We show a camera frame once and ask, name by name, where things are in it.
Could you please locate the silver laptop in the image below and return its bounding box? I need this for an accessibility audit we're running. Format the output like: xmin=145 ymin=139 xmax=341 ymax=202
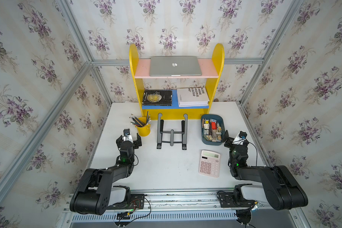
xmin=150 ymin=56 xmax=202 ymax=77

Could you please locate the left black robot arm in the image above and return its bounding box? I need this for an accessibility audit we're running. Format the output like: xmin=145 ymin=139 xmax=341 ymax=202
xmin=69 ymin=134 xmax=142 ymax=215

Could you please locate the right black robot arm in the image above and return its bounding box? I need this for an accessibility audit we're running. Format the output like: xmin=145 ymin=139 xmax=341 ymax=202
xmin=222 ymin=131 xmax=308 ymax=211

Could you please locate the black laptop stand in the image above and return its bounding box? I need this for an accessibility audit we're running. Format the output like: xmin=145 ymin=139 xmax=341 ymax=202
xmin=156 ymin=113 xmax=188 ymax=151

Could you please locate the yellow pencil cup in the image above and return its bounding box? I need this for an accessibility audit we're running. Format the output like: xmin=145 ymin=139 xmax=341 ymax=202
xmin=136 ymin=117 xmax=151 ymax=137

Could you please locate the teal storage tray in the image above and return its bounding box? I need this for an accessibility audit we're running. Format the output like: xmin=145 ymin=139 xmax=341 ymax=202
xmin=201 ymin=114 xmax=226 ymax=146

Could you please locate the pencils bundle in cup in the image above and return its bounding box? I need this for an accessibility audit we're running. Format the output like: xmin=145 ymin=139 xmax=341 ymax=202
xmin=129 ymin=113 xmax=151 ymax=127

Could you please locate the red block in tray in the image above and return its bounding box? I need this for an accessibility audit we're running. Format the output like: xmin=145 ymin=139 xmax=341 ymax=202
xmin=210 ymin=119 xmax=218 ymax=131

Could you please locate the pink calculator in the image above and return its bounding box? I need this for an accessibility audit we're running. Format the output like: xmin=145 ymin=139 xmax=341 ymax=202
xmin=199 ymin=150 xmax=221 ymax=178

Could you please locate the black book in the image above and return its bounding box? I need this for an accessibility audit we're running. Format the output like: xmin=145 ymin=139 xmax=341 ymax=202
xmin=142 ymin=90 xmax=173 ymax=106

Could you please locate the white book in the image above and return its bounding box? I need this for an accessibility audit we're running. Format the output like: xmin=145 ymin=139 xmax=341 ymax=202
xmin=177 ymin=87 xmax=210 ymax=107

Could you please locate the yellow pink shelf unit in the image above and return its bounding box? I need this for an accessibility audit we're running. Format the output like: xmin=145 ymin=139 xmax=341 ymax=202
xmin=129 ymin=43 xmax=225 ymax=120

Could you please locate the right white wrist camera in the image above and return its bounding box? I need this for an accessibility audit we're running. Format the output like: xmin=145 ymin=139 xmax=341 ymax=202
xmin=232 ymin=131 xmax=247 ymax=145

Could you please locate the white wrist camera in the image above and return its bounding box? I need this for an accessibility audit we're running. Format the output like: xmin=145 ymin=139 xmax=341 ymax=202
xmin=232 ymin=131 xmax=247 ymax=145
xmin=123 ymin=128 xmax=133 ymax=142

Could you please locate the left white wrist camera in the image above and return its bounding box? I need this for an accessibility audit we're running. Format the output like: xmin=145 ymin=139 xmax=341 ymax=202
xmin=123 ymin=128 xmax=133 ymax=142

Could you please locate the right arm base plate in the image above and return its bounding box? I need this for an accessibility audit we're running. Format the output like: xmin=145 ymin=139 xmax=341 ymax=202
xmin=216 ymin=191 xmax=255 ymax=208

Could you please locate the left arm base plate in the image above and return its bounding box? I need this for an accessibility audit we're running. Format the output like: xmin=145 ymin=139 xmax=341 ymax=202
xmin=110 ymin=194 xmax=145 ymax=210

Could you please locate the aluminium frame rail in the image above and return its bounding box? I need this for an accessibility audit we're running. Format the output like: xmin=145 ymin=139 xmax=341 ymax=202
xmin=56 ymin=189 xmax=310 ymax=228

